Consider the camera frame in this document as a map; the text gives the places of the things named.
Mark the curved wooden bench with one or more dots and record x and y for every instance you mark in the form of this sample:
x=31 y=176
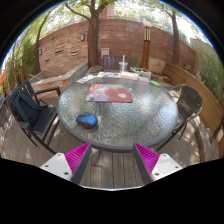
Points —
x=203 y=96

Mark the beige wall utility box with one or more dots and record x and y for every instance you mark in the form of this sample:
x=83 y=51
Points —
x=105 y=52

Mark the colourful printed sheet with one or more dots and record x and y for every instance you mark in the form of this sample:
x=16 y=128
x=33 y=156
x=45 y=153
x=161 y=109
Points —
x=108 y=74

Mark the small green object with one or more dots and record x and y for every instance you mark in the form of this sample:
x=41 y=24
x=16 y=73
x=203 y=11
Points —
x=154 y=83

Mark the dark wall lantern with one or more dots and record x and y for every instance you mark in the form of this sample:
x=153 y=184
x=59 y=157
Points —
x=40 y=51
x=82 y=37

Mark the thick forked tree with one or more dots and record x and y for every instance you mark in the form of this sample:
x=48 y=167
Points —
x=93 y=40

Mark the clear plastic cup with straw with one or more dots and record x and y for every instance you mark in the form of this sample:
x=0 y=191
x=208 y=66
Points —
x=123 y=67

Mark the blue and black computer mouse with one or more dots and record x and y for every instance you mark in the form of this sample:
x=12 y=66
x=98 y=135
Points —
x=86 y=120

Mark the white licence plate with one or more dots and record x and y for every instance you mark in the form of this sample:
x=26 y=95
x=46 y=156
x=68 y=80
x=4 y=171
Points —
x=85 y=79

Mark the slim straight tree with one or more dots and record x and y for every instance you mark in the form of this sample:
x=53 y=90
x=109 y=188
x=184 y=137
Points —
x=175 y=40

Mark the dark mesh metal chair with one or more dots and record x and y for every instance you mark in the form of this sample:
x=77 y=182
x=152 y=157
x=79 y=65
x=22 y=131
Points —
x=190 y=100

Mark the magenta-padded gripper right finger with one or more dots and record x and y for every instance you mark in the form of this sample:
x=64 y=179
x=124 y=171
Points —
x=146 y=158

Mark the small thin booklet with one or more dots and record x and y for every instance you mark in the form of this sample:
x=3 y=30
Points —
x=143 y=79

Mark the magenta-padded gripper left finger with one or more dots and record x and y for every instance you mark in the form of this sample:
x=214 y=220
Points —
x=77 y=157

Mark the pale stone block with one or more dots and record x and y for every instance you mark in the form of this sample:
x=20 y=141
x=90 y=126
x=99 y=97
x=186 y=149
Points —
x=156 y=65

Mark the pale stone planter box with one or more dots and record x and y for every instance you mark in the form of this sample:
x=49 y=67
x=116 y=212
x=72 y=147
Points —
x=144 y=72

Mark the black slatted patio armchair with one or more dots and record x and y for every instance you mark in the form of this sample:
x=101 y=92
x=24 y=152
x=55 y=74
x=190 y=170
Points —
x=30 y=111

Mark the red floral print mouse pad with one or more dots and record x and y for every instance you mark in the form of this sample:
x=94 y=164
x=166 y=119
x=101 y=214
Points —
x=110 y=93

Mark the wooden garden lamp post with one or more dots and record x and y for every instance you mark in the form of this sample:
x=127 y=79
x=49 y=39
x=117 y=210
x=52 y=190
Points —
x=146 y=50

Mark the dark brown slatted chair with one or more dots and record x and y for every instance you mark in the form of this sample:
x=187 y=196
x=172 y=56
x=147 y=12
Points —
x=111 y=62

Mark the raised stone garden bed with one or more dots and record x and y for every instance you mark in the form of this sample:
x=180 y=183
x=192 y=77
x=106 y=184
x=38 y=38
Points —
x=75 y=74

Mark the thin leaning tree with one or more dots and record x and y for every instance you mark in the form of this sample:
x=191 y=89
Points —
x=37 y=50

